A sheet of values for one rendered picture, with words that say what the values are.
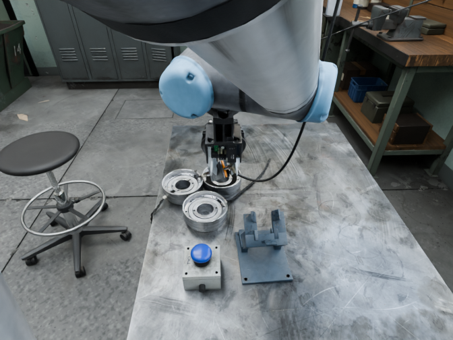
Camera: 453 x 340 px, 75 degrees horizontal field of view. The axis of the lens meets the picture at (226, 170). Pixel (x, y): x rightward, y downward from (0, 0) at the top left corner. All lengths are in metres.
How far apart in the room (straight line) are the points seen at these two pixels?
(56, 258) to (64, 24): 2.44
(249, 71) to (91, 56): 3.49
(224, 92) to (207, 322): 0.39
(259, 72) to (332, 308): 0.52
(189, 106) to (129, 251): 1.40
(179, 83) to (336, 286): 0.47
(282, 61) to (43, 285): 1.70
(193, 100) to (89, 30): 3.19
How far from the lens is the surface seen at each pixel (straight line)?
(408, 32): 2.22
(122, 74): 3.60
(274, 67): 0.16
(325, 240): 0.71
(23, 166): 1.43
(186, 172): 0.81
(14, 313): 0.23
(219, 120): 0.53
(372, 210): 0.82
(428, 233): 2.09
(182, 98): 0.39
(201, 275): 0.57
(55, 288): 1.75
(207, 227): 0.67
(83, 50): 3.63
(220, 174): 0.70
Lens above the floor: 1.33
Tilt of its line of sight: 38 degrees down
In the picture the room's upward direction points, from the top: straight up
